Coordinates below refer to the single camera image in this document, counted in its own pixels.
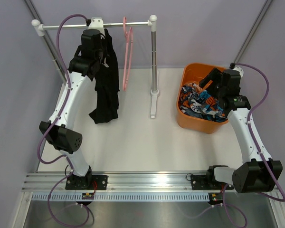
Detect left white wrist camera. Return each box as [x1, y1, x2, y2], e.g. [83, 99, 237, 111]
[88, 17, 105, 35]

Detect pink plastic hanger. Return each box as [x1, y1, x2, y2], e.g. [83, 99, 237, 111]
[123, 17, 133, 91]

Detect black shorts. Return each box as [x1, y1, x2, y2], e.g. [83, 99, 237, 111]
[89, 29, 120, 124]

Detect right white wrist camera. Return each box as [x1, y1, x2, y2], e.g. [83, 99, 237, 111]
[229, 63, 244, 78]

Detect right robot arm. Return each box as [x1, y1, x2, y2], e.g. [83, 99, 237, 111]
[199, 67, 283, 193]

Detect white slotted cable duct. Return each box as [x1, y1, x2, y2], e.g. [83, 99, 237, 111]
[32, 192, 210, 202]

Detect orange plastic basket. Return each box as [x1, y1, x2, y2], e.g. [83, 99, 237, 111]
[176, 63, 228, 134]

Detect aluminium mounting rail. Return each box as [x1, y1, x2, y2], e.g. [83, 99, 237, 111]
[21, 171, 192, 192]

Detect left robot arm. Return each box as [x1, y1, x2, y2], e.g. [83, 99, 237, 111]
[39, 29, 107, 190]

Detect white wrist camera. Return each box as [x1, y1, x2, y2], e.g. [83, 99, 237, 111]
[229, 63, 244, 78]
[88, 17, 105, 35]

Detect colourful patterned shorts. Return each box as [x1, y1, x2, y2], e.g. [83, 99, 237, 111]
[178, 83, 228, 123]

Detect silver clothes rack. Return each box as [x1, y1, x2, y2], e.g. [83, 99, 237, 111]
[31, 14, 160, 119]

